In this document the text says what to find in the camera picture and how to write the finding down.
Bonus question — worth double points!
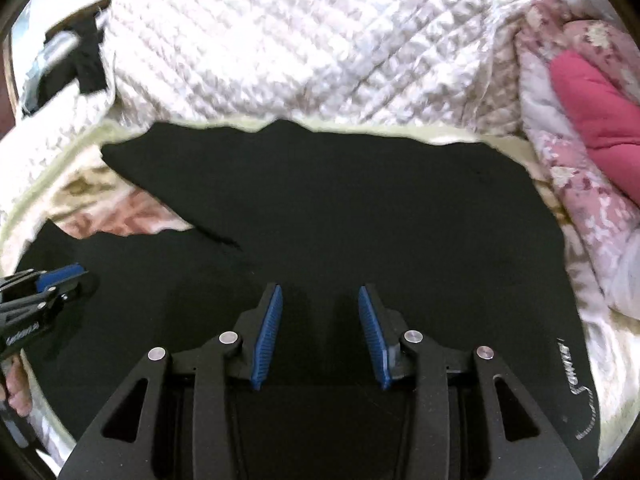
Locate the black pants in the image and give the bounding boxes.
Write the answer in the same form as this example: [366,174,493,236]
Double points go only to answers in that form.
[21,122,600,479]

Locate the left hand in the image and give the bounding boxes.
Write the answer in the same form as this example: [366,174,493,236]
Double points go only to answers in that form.
[1,354,32,417]

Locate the fleece floral blanket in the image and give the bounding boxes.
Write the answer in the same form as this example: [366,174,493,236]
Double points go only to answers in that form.
[1,120,639,466]

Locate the dark clothes pile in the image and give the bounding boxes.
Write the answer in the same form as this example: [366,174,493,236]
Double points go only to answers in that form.
[20,11,107,116]

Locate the white quilted bedspread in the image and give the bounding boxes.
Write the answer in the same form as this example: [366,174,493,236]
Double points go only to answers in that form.
[1,0,530,209]

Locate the pink floral comforter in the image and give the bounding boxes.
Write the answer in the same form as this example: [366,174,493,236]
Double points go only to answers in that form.
[515,0,639,318]

